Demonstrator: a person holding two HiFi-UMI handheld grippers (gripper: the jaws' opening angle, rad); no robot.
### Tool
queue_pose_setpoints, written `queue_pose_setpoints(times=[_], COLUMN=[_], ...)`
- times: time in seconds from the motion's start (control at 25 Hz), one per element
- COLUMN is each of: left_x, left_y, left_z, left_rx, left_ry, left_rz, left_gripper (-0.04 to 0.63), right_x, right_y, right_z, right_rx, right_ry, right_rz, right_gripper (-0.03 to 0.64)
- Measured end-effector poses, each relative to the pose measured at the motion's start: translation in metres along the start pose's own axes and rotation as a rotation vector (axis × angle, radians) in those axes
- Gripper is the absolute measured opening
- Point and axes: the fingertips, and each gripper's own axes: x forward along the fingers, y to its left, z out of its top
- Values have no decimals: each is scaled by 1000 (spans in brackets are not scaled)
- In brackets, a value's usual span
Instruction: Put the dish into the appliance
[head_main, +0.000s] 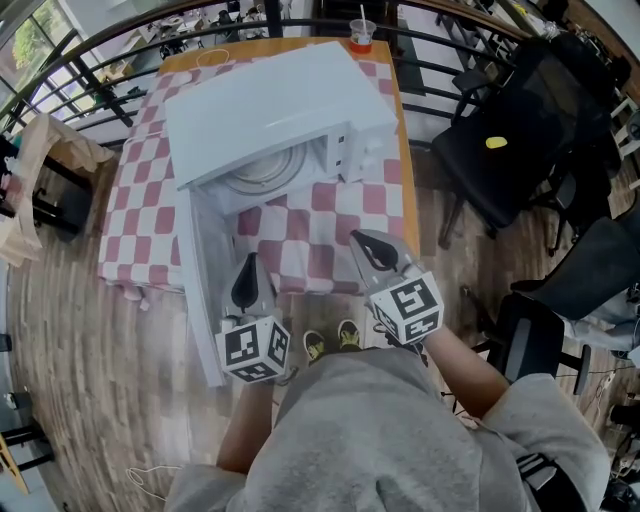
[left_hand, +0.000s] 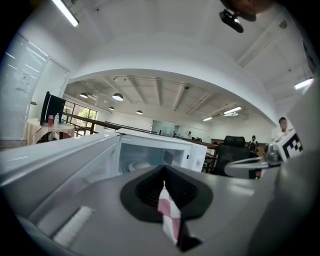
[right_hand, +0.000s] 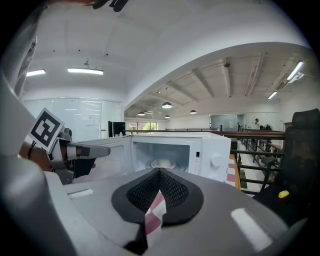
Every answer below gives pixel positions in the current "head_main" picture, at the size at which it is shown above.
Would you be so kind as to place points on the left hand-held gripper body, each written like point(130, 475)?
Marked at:
point(252, 347)

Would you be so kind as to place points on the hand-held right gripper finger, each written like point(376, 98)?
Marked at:
point(364, 265)
point(382, 247)

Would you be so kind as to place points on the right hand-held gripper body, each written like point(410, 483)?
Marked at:
point(407, 305)

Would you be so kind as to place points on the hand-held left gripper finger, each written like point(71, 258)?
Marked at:
point(245, 285)
point(269, 292)

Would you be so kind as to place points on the round grey dish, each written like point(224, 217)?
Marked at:
point(267, 172)

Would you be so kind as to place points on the white microwave appliance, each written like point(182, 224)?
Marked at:
point(280, 95)

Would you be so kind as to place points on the person's left forearm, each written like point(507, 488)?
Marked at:
point(247, 430)

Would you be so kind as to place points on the person's right forearm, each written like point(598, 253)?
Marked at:
point(462, 372)

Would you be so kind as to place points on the person's left shoe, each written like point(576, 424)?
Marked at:
point(315, 346)

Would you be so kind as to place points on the person's shoe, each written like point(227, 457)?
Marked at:
point(349, 335)
point(315, 346)

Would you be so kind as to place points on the person's right shoe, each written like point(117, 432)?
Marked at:
point(349, 335)

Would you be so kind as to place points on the black chair with armrest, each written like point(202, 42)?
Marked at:
point(530, 340)

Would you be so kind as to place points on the red white checkered tablecloth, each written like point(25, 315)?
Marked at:
point(145, 200)

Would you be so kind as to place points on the person's grey hoodie torso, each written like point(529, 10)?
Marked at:
point(380, 440)

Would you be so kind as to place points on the small yellow object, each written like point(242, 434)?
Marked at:
point(496, 142)

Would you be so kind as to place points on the black mesh office chair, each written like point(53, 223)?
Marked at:
point(525, 140)

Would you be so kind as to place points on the dark grey padded chair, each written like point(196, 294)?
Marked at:
point(595, 265)

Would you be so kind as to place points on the black metal stool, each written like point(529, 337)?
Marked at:
point(65, 200)

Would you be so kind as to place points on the plastic cup with straw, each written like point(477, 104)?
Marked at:
point(362, 36)

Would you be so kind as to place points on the black metal railing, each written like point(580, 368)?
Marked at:
point(100, 85)

